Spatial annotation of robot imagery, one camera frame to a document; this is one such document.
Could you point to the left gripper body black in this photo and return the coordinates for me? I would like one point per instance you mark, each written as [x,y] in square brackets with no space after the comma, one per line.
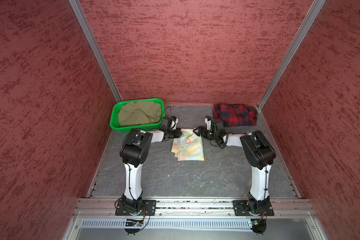
[174,133]

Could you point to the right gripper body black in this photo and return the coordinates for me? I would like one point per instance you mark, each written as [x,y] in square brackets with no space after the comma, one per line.
[210,134]

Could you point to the pastel floral skirt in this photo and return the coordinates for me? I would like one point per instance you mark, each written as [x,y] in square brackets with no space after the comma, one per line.
[188,147]

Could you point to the red plaid skirt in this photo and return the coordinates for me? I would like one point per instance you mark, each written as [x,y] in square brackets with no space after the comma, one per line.
[235,115]

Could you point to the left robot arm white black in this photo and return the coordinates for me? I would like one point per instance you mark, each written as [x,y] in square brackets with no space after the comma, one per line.
[134,152]

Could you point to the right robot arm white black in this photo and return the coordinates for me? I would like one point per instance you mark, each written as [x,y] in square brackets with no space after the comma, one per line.
[260,155]

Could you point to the green plastic basket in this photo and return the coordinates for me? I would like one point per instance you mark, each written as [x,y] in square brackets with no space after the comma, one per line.
[114,123]

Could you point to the olive green garment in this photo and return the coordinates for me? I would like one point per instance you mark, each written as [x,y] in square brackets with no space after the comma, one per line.
[140,113]

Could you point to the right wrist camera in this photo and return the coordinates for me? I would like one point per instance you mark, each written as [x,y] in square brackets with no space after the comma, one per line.
[211,123]

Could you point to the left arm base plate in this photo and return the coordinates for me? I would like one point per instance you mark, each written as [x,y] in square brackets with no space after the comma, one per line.
[148,208]

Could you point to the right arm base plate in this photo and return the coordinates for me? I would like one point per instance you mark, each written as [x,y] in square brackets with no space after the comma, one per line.
[253,208]

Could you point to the aluminium front rail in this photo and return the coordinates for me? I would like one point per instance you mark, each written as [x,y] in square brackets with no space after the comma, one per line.
[196,208]

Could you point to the slotted cable duct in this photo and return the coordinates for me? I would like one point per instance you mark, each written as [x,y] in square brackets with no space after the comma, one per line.
[181,224]

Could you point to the left aluminium corner post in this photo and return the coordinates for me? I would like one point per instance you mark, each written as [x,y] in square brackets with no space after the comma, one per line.
[85,26]

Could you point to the aluminium corner post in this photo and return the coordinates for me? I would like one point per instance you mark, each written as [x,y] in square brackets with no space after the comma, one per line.
[305,26]
[85,26]

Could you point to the right aluminium corner post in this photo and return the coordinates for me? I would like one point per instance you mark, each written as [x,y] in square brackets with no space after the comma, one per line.
[305,26]

